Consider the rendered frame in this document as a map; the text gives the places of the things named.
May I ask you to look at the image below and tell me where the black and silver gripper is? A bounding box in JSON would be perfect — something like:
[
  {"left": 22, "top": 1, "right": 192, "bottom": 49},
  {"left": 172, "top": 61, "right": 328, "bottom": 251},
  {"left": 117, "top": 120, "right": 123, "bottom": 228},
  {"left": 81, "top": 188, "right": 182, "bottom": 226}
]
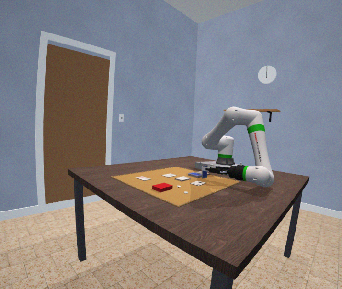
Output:
[{"left": 202, "top": 166, "right": 236, "bottom": 178}]

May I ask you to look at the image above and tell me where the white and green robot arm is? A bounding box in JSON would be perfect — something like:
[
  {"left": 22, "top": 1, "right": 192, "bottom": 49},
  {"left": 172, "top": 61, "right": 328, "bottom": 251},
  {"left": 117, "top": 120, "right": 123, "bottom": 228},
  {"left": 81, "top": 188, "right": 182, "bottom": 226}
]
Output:
[{"left": 202, "top": 107, "right": 274, "bottom": 187}]

